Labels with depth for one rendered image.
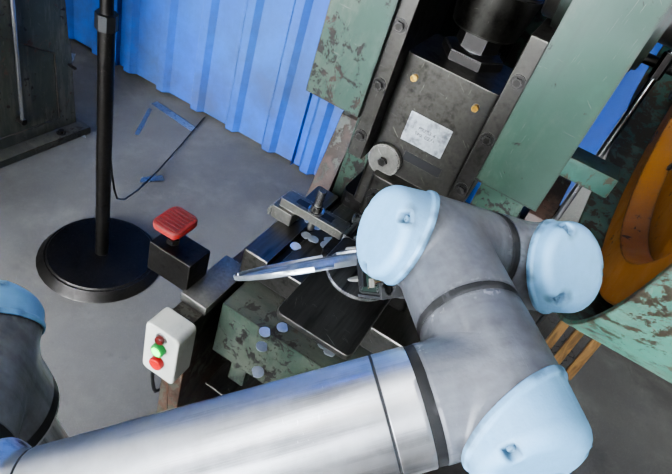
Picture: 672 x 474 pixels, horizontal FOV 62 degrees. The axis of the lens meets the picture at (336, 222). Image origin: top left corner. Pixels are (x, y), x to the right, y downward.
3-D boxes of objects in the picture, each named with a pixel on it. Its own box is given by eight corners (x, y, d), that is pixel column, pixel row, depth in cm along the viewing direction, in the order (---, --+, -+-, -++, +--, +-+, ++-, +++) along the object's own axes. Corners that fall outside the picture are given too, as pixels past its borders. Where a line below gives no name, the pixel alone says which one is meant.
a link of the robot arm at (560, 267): (545, 204, 42) (618, 228, 46) (451, 214, 52) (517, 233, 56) (532, 308, 41) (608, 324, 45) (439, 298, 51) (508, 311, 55)
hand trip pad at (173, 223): (172, 266, 103) (176, 236, 98) (146, 250, 104) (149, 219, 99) (196, 247, 108) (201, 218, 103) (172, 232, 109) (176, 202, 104)
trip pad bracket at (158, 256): (180, 331, 112) (191, 263, 100) (143, 306, 114) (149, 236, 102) (199, 313, 117) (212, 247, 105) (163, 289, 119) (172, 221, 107)
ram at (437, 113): (417, 253, 92) (498, 95, 74) (340, 208, 95) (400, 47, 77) (450, 206, 105) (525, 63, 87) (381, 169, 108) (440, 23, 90)
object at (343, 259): (214, 289, 72) (213, 283, 72) (251, 271, 101) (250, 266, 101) (435, 252, 72) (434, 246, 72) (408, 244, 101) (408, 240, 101)
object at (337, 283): (327, 403, 94) (350, 356, 86) (259, 358, 97) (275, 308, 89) (386, 316, 113) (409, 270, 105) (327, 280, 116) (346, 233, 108)
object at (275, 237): (436, 394, 102) (449, 376, 99) (238, 269, 112) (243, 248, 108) (480, 301, 125) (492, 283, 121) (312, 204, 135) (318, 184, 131)
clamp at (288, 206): (333, 253, 114) (347, 215, 108) (266, 213, 118) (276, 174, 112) (346, 239, 119) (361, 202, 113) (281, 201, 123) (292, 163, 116)
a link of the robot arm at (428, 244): (436, 263, 34) (559, 292, 39) (388, 156, 42) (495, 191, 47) (373, 340, 39) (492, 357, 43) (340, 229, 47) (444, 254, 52)
